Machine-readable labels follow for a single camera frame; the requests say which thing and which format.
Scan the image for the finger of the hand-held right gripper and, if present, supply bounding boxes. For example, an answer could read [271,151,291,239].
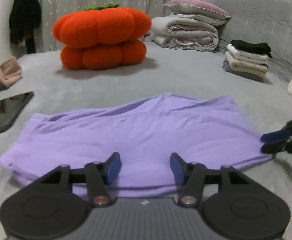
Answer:
[261,116,292,142]
[261,135,292,160]

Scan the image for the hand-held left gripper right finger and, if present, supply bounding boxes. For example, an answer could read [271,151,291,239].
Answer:
[170,153,252,207]

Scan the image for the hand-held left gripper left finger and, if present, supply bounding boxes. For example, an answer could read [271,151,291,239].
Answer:
[39,152,122,207]

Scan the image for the purple pants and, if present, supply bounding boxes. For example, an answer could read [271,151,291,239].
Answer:
[0,92,273,198]

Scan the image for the folded beige garment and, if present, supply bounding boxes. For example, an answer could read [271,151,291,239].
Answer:
[225,51,268,78]

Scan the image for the folded white garment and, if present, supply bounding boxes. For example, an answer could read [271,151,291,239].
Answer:
[226,44,269,67]

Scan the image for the black phone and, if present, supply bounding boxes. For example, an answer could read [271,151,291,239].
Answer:
[0,91,34,137]

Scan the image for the folded grey pink quilt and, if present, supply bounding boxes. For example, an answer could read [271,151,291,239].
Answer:
[146,14,219,52]

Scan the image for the orange pumpkin plush cushion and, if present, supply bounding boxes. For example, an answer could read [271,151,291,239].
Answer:
[52,3,152,70]

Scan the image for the crumpled beige garment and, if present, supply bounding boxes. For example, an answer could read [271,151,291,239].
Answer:
[0,57,23,98]

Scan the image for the pink grey pillow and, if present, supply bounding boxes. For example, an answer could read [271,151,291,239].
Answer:
[162,0,232,27]

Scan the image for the hanging black garment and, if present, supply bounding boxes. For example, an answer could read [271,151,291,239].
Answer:
[9,0,42,54]

